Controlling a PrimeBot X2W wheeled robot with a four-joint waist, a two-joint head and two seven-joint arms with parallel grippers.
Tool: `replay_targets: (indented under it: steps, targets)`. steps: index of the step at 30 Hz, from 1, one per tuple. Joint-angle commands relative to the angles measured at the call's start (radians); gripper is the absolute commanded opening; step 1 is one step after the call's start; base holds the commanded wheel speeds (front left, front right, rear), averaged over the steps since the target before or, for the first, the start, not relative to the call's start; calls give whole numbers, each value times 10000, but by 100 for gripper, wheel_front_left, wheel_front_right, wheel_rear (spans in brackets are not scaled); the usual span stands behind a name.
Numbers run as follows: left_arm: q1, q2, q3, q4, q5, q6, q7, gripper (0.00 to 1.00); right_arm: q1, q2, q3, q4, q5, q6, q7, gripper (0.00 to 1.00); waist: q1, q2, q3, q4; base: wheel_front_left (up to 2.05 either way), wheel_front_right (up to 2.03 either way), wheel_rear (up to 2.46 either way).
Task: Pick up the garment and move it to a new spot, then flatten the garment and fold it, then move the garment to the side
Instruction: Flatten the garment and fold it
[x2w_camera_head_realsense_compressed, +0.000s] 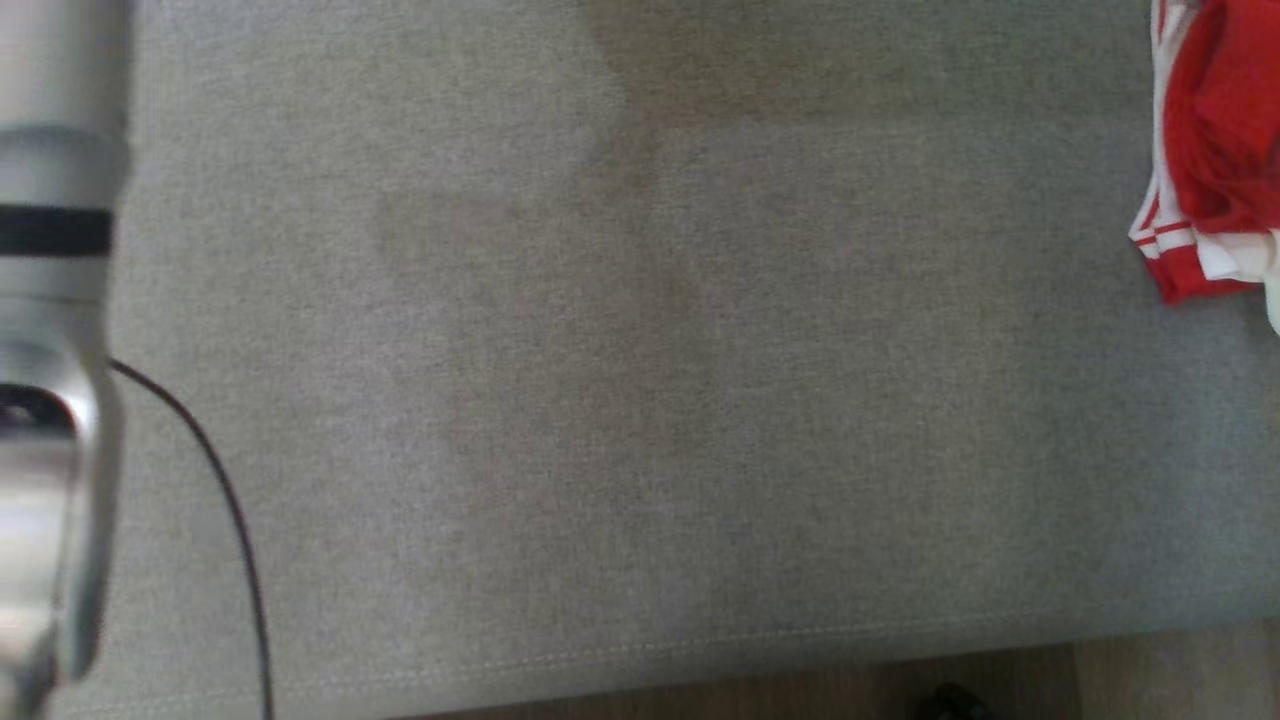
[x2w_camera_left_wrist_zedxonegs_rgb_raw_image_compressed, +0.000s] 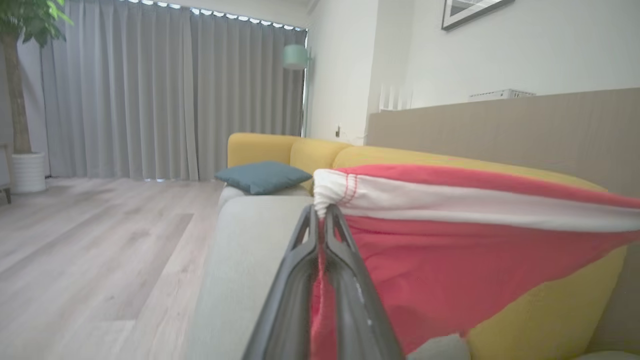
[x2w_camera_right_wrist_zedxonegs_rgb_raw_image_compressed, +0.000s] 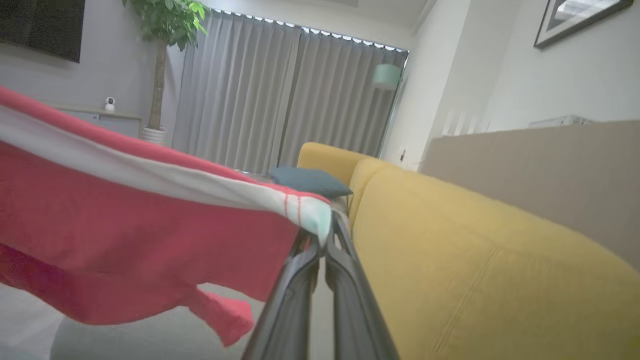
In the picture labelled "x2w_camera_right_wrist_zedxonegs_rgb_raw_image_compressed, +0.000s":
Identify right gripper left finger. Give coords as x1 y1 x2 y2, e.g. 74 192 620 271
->
242 229 322 360

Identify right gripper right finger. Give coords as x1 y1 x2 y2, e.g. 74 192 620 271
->
324 210 401 360

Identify red white sports shorts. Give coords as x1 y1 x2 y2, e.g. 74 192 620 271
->
0 85 334 349

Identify blue grey throw pillow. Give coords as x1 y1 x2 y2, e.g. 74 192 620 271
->
268 165 354 200

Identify grey pleated curtain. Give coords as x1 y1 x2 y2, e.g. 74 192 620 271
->
172 8 410 176

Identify white plant pot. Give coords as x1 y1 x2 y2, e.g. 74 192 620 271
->
141 126 168 146

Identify mint shade floor lamp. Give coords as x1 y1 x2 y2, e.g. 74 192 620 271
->
371 63 404 151

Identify beige partition panel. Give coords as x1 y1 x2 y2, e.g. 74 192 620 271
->
419 119 640 274

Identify low grey sideboard cabinet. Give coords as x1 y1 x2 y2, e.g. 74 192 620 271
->
52 104 143 140

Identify flat white device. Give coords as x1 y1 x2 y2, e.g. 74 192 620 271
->
528 114 594 129

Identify green leafy indoor tree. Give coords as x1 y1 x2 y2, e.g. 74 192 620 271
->
122 0 211 132

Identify dark framed wall picture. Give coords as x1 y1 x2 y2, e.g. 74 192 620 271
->
533 0 635 50

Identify black wall television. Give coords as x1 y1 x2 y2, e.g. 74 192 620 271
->
0 0 86 64

